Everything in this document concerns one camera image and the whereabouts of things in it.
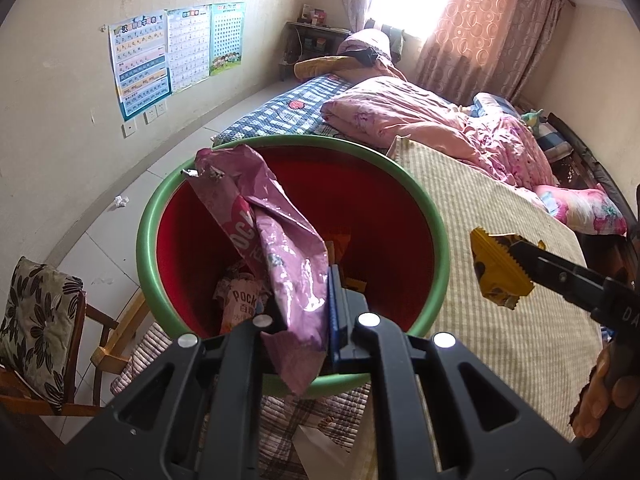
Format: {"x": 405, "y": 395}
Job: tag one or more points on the crumpled white paper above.
{"x": 120, "y": 201}

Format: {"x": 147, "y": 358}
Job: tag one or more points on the pink purple snack bag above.
{"x": 285, "y": 260}

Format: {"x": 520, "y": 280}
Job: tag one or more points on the yellow snack wrapper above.
{"x": 495, "y": 270}

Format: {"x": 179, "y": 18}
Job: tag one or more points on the dark plaid pillow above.
{"x": 555, "y": 142}

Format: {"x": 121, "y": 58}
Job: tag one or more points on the pink floral pillow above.
{"x": 585, "y": 210}

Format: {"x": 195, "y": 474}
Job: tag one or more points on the blue white plaid pillow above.
{"x": 495, "y": 105}

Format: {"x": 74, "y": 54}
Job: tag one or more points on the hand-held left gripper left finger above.
{"x": 235, "y": 360}

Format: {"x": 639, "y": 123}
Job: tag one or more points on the wooden chair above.
{"x": 112, "y": 355}

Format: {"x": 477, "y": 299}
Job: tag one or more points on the long white pink wrapper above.
{"x": 240, "y": 305}

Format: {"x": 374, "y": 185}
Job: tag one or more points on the dark wooden headboard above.
{"x": 595, "y": 165}

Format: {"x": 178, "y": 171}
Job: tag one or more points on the brown yellow blanket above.
{"x": 320, "y": 65}

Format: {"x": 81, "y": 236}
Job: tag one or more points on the small items on desk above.
{"x": 314, "y": 15}

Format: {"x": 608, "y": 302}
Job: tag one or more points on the dark clothing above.
{"x": 365, "y": 54}

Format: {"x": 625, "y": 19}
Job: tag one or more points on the rolled pink blanket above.
{"x": 365, "y": 40}

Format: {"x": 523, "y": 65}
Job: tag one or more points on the checkered tablecloth table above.
{"x": 500, "y": 340}

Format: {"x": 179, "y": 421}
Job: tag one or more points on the red basin with green rim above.
{"x": 390, "y": 240}

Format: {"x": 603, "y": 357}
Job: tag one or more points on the pink patterned curtain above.
{"x": 490, "y": 25}

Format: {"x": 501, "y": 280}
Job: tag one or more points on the pink floral quilt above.
{"x": 425, "y": 125}

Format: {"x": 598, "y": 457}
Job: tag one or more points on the white chart wall poster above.
{"x": 190, "y": 50}

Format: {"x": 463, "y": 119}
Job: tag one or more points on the white paper bag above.
{"x": 320, "y": 455}

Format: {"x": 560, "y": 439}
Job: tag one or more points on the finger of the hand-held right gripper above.
{"x": 555, "y": 272}

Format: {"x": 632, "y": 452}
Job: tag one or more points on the blue plaid bedsheet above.
{"x": 280, "y": 110}

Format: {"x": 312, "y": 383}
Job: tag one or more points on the double white wall socket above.
{"x": 156, "y": 113}

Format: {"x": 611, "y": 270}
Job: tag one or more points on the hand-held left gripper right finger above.
{"x": 336, "y": 320}

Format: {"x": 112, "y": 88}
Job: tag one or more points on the blue grid wall poster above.
{"x": 227, "y": 35}

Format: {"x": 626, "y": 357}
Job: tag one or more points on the blue striped wall poster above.
{"x": 142, "y": 65}

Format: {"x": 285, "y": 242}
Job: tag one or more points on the person's right hand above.
{"x": 597, "y": 395}

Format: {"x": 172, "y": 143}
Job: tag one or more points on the dark desk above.
{"x": 315, "y": 42}

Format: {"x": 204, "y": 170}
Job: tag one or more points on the green plush toy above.
{"x": 531, "y": 117}

